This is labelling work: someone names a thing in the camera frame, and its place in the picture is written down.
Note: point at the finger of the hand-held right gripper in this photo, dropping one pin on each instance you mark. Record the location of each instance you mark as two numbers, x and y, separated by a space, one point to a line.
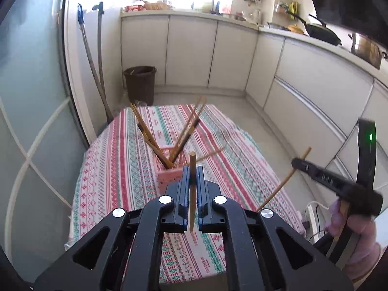
315 172

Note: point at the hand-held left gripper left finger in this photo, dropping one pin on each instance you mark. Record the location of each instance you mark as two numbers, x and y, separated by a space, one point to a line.
186 194

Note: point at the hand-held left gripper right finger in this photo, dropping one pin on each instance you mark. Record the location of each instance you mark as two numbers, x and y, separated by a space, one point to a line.
199 194

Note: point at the pink plastic utensil basket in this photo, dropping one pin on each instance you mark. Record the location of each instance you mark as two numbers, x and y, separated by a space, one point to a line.
171 178

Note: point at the bunch of wooden chopsticks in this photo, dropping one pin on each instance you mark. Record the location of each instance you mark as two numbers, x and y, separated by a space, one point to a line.
212 154

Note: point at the person's right hand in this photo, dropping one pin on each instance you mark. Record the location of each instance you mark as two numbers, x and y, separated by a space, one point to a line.
363 242

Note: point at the white power strip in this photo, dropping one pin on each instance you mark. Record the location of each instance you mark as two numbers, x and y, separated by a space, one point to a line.
309 215

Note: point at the patterned red green tablecloth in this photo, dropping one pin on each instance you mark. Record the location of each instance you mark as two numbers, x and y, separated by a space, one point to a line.
242 172

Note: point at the white kitchen cabinets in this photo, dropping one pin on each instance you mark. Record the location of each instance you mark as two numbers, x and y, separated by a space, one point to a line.
318 75

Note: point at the crumpled clear plastic bag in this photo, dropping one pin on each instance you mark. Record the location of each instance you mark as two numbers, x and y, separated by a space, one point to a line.
140 102

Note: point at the stainless steel pot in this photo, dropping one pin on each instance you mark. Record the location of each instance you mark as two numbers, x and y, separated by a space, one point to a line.
365 50

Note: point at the brown plastic trash bin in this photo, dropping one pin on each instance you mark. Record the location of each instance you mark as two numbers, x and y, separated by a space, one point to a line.
141 86

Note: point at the black frying pan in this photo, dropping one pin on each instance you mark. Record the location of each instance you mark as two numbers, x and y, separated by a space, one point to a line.
322 33

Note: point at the orange lid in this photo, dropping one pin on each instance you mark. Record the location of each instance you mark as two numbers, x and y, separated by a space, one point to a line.
296 28

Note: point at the steel bowl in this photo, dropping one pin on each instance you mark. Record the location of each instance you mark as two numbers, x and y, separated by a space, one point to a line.
275 25

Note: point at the black range hood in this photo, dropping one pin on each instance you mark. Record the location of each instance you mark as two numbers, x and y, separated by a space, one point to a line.
348 0

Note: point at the white kettle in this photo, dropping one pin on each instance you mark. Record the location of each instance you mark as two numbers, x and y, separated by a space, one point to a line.
256 17

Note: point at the rack with yellow packets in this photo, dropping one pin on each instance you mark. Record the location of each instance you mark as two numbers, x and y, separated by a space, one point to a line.
286 7

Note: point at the glass sliding door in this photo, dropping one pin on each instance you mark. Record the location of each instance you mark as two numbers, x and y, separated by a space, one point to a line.
36 81

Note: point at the red basin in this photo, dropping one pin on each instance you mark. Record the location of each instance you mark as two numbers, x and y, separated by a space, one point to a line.
135 8

